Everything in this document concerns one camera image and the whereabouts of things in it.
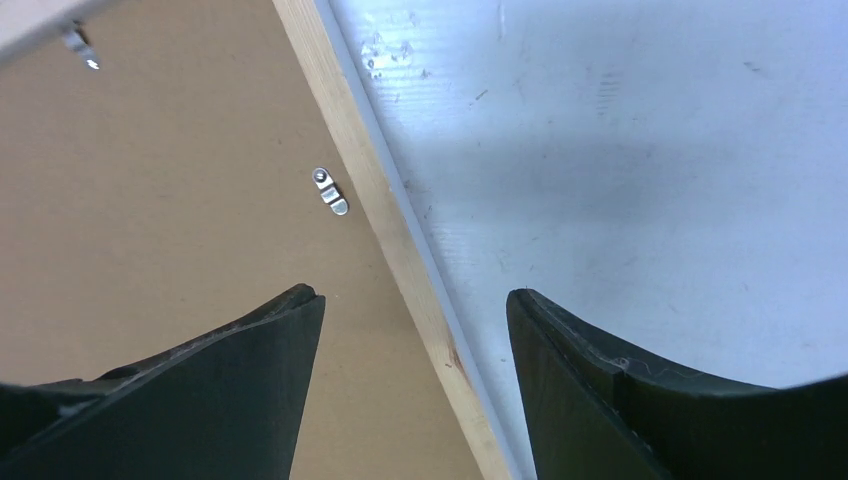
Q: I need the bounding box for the metal turn clip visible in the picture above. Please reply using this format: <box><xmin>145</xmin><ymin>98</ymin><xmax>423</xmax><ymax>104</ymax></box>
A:
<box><xmin>61</xmin><ymin>22</ymin><xmax>101</xmax><ymax>71</ymax></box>
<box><xmin>312</xmin><ymin>167</ymin><xmax>349</xmax><ymax>216</ymax></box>

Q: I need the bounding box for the white wooden picture frame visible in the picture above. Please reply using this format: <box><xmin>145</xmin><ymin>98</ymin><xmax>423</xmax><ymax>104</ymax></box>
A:
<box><xmin>0</xmin><ymin>0</ymin><xmax>525</xmax><ymax>480</ymax></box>

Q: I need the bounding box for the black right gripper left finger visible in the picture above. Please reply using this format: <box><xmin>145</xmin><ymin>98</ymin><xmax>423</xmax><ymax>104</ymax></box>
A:
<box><xmin>1</xmin><ymin>284</ymin><xmax>326</xmax><ymax>479</ymax></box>

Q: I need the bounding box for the brown cardboard backing board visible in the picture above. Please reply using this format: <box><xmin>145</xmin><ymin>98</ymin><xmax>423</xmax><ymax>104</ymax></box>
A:
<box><xmin>0</xmin><ymin>0</ymin><xmax>485</xmax><ymax>480</ymax></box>

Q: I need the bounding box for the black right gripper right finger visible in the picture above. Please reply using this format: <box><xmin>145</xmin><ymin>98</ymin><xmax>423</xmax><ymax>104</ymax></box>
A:
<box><xmin>506</xmin><ymin>289</ymin><xmax>847</xmax><ymax>479</ymax></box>

